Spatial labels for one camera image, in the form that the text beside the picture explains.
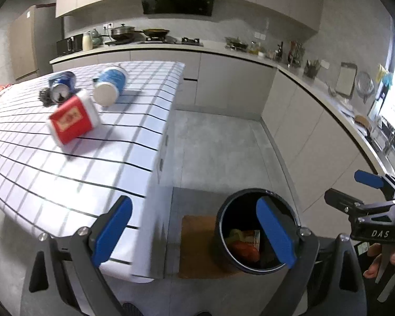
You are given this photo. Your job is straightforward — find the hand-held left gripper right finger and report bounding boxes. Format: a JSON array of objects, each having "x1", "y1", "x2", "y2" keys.
[{"x1": 256, "y1": 196, "x2": 369, "y2": 316}]

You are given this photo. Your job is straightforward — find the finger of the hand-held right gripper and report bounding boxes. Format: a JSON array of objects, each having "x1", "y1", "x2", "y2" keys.
[
  {"x1": 324, "y1": 188, "x2": 395, "y2": 217},
  {"x1": 354, "y1": 169, "x2": 395, "y2": 205}
]

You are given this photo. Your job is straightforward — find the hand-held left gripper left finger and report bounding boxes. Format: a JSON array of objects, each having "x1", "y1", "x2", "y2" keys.
[{"x1": 20, "y1": 195, "x2": 134, "y2": 316}]

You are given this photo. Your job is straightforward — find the pink and white carton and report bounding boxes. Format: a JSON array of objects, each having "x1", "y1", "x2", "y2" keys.
[{"x1": 246, "y1": 229, "x2": 263, "y2": 248}]

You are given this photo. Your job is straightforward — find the red plastic bag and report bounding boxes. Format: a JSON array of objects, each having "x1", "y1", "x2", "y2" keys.
[{"x1": 232, "y1": 240, "x2": 261, "y2": 264}]

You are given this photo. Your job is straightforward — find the black plastic bucket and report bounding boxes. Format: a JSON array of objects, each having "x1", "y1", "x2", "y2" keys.
[{"x1": 214, "y1": 188, "x2": 300, "y2": 276}]

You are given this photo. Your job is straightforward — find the red paper cup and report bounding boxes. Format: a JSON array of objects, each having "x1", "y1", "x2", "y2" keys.
[{"x1": 46, "y1": 90, "x2": 101, "y2": 146}]

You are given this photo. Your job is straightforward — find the blue and white tub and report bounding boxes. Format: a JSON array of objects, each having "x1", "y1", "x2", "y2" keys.
[{"x1": 92, "y1": 66, "x2": 129, "y2": 107}]

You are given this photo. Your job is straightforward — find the dark scrap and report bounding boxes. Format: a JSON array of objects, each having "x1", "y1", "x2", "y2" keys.
[{"x1": 37, "y1": 87, "x2": 58, "y2": 106}]

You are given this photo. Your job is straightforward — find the crushed blue drink can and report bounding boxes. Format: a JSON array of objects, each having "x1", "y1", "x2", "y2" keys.
[{"x1": 48, "y1": 71, "x2": 77, "y2": 104}]

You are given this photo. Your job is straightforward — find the person's right hand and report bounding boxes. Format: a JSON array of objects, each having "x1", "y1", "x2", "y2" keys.
[{"x1": 363, "y1": 242, "x2": 395, "y2": 279}]

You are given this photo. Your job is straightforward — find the white kitchen island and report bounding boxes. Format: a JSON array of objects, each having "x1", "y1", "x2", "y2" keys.
[{"x1": 132, "y1": 66, "x2": 186, "y2": 280}]

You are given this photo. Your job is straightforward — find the dishes in sink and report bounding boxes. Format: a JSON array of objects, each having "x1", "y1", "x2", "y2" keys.
[{"x1": 353, "y1": 114, "x2": 375, "y2": 136}]

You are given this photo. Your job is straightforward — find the white checkered tablecloth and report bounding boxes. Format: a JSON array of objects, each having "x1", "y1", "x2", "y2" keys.
[{"x1": 0, "y1": 61, "x2": 186, "y2": 284}]

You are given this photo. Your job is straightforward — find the brown floor mat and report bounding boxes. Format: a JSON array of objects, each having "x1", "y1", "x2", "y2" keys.
[{"x1": 178, "y1": 215, "x2": 241, "y2": 279}]

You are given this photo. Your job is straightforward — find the island socket panel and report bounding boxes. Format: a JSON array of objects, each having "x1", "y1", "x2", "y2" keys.
[{"x1": 156, "y1": 133, "x2": 170, "y2": 185}]

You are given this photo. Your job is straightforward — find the hanging metal strainer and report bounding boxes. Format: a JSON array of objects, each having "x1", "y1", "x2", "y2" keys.
[{"x1": 354, "y1": 72, "x2": 375, "y2": 103}]

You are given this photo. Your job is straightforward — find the white cutting board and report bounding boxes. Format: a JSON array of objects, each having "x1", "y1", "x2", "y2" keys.
[{"x1": 335, "y1": 62, "x2": 358, "y2": 98}]

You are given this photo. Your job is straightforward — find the hanging yellow and blue gloves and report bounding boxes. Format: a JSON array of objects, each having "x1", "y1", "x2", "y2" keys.
[{"x1": 376, "y1": 64, "x2": 394, "y2": 88}]

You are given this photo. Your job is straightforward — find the dark utensil holder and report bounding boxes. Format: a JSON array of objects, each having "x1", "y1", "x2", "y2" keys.
[{"x1": 303, "y1": 59, "x2": 321, "y2": 79}]

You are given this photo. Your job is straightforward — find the beige base cabinets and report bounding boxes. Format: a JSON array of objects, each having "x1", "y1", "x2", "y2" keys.
[{"x1": 49, "y1": 50, "x2": 395, "y2": 226}]

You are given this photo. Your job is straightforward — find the group of condiment bottles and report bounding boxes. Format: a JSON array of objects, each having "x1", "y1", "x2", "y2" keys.
[{"x1": 249, "y1": 41, "x2": 274, "y2": 57}]

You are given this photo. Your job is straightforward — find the wok with lid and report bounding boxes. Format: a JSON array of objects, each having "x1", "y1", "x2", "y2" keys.
[{"x1": 225, "y1": 36, "x2": 249, "y2": 50}]

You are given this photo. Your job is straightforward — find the black microwave oven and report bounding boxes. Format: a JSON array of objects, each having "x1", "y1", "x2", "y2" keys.
[{"x1": 56, "y1": 35, "x2": 84, "y2": 57}]

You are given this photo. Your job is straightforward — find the black gas stove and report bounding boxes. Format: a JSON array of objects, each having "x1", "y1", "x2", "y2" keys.
[{"x1": 138, "y1": 36, "x2": 205, "y2": 47}]

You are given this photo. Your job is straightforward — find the black pot with glass lid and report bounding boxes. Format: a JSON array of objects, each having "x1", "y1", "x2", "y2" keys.
[{"x1": 110, "y1": 23, "x2": 144, "y2": 42}]

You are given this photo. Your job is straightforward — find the black frying pan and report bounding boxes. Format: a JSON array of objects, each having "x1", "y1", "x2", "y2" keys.
[{"x1": 142, "y1": 28, "x2": 171, "y2": 39}]

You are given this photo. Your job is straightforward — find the beige refrigerator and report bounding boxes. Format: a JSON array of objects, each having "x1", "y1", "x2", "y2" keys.
[{"x1": 8, "y1": 5, "x2": 65, "y2": 83}]

